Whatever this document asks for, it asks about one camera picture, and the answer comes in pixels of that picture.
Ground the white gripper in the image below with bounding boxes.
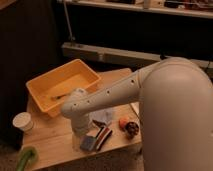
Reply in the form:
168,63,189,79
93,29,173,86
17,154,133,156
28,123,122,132
72,121,90,147

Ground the blue-grey sponge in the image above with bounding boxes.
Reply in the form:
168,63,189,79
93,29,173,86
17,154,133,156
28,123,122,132
80,136,96,151

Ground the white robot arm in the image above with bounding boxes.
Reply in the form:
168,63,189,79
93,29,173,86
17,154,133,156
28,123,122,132
62,57,213,171

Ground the grey cloth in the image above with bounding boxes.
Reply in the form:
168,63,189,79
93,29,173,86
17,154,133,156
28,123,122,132
90,108,114,125

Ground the striped black white block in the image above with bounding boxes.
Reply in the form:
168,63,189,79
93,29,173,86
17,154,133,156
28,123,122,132
93,120,112,151

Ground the utensil inside yellow bin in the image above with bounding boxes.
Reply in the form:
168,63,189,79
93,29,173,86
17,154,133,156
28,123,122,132
50,94,68,100

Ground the orange ball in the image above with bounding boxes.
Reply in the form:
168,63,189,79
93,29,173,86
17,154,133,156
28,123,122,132
119,116,130,130

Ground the yellow plastic bin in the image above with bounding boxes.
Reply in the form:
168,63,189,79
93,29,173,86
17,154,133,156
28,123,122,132
26,59,101,117

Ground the dark brown round object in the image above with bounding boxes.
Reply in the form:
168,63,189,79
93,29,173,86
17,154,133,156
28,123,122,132
125,122,139,137

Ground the white paper cup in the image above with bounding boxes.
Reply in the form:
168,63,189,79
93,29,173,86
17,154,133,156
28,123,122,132
12,112,34,132

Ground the green plastic toy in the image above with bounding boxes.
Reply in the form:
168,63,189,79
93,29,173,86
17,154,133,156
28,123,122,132
16,146,38,171

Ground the grey metal shelf rail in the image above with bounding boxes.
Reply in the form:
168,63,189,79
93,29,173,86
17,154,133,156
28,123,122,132
62,41,213,69

